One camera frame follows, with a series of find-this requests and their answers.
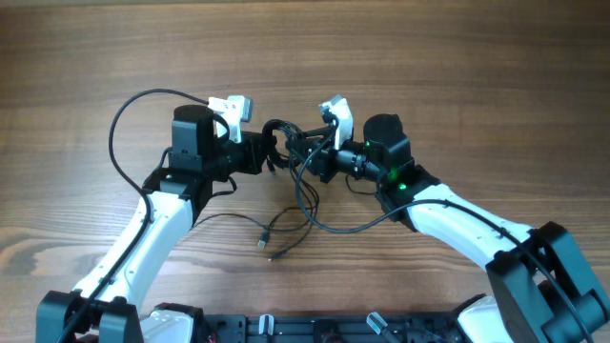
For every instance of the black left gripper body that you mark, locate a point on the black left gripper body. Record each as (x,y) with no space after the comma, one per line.
(248,159)

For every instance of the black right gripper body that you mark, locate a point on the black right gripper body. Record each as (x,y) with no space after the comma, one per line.
(328,161)

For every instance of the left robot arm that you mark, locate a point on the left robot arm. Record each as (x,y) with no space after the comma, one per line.
(208,146)

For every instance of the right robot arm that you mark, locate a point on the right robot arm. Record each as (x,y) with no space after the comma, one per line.
(544,290)

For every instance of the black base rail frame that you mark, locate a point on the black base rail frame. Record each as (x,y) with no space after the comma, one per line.
(408,328)

